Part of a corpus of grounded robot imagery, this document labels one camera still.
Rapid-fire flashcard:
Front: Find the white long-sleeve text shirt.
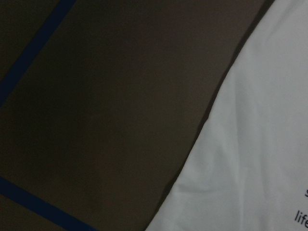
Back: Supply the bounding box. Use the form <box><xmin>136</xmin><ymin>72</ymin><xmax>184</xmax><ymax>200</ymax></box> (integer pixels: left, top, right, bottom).
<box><xmin>148</xmin><ymin>0</ymin><xmax>308</xmax><ymax>231</ymax></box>

